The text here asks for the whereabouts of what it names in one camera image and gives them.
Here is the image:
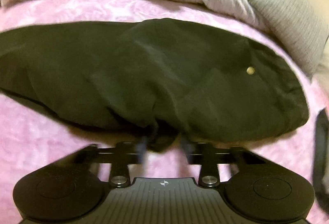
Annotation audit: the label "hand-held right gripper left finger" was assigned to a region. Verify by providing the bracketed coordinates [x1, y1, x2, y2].
[73, 136, 149, 188]

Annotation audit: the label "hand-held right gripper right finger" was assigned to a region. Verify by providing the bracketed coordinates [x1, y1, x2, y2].
[181, 136, 266, 188]

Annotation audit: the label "black pants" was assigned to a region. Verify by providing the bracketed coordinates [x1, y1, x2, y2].
[0, 18, 309, 153]

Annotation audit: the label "pink floral blanket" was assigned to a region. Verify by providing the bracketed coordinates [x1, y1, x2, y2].
[0, 0, 329, 224]

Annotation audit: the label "dark cloth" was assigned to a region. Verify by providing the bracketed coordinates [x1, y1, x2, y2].
[312, 108, 329, 211]

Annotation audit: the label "grey pillow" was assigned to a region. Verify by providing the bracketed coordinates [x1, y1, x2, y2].
[246, 0, 329, 78]

